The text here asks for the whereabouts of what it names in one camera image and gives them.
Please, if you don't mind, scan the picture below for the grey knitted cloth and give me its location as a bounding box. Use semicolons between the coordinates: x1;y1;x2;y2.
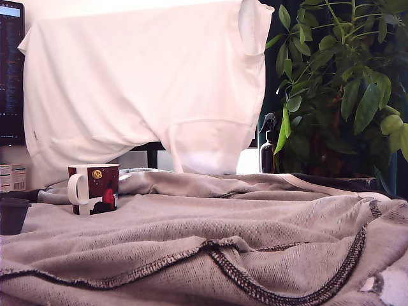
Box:
0;168;408;306

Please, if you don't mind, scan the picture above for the white cardboard box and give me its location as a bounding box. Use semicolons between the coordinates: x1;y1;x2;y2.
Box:
0;163;27;194

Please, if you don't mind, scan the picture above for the green leafy houseplant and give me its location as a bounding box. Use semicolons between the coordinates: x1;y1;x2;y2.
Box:
265;0;408;168

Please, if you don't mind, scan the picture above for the black spray bottle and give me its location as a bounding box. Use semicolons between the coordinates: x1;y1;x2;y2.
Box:
258;112;282;174

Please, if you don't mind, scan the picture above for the red picture coffee mug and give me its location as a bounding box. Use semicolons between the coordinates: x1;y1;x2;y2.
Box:
66;163;120;217

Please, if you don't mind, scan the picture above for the white draped shirt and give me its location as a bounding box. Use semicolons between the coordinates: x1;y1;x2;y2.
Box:
17;0;275;189

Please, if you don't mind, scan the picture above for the black computer monitor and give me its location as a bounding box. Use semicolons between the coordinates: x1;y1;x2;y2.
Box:
0;0;26;147

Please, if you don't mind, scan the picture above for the black furniture frame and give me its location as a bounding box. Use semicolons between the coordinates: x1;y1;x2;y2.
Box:
129;142;167;170

